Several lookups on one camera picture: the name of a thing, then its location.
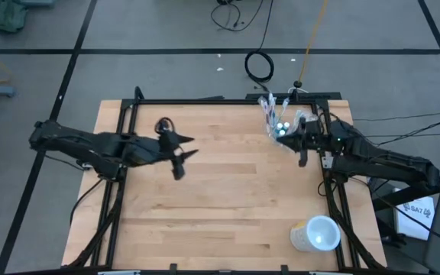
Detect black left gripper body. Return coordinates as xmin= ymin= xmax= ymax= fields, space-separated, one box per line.
xmin=153 ymin=130 xmax=186 ymax=181

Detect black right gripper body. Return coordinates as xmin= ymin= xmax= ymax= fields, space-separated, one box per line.
xmin=298 ymin=116 xmax=338 ymax=168

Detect white toothbrush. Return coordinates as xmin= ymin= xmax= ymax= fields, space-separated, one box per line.
xmin=267 ymin=92 xmax=275 ymax=127
xmin=257 ymin=95 xmax=270 ymax=127

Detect clear acrylic organizer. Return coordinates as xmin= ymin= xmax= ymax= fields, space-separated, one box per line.
xmin=264 ymin=114 xmax=301 ymax=153

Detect white cup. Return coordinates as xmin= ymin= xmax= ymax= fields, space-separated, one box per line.
xmin=290 ymin=215 xmax=341 ymax=253

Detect black diagonal beam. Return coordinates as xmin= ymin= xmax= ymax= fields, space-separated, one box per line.
xmin=371 ymin=167 xmax=440 ymax=212

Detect white labelled box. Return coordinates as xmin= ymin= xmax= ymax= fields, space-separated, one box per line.
xmin=393 ymin=186 xmax=435 ymax=241

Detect green bag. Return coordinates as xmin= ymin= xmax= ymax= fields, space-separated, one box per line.
xmin=0 ymin=0 xmax=28 ymax=34

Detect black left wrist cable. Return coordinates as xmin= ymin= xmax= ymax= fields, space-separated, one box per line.
xmin=154 ymin=117 xmax=176 ymax=134

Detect black metal table frame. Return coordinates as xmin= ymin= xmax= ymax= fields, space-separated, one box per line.
xmin=65 ymin=86 xmax=387 ymax=270

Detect black coiled cable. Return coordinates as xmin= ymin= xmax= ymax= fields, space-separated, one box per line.
xmin=244 ymin=0 xmax=276 ymax=92

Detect thin black floor cable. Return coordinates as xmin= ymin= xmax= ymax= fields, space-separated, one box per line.
xmin=353 ymin=110 xmax=440 ymax=122

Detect yellow hanging cord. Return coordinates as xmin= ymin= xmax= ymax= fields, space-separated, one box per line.
xmin=299 ymin=0 xmax=330 ymax=83

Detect black looped cable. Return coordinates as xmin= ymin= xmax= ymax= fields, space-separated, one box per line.
xmin=211 ymin=0 xmax=269 ymax=33

